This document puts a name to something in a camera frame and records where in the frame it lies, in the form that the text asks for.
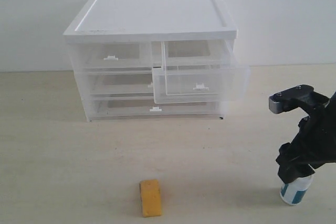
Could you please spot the yellow sponge block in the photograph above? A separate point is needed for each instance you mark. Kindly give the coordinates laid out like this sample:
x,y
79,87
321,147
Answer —
x,y
150,195

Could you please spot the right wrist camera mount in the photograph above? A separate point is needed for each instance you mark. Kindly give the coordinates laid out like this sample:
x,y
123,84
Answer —
x,y
302,96

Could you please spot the white blue labelled bottle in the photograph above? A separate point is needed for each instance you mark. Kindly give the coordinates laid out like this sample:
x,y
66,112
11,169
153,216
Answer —
x,y
296,179

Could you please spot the white plastic drawer cabinet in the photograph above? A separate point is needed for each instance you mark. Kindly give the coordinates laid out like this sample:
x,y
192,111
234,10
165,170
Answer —
x,y
144,21

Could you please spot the clear bottom wide drawer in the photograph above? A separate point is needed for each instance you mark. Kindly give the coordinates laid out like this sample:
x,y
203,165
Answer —
x,y
110,108

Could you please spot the clear middle wide drawer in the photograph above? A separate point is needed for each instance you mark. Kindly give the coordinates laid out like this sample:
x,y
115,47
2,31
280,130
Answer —
x,y
118,82

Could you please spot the clear wide drawer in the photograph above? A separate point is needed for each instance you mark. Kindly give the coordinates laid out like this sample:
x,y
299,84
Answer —
x,y
110,108
118,82

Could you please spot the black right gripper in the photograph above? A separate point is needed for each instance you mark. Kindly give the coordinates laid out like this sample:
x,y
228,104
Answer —
x,y
314,144

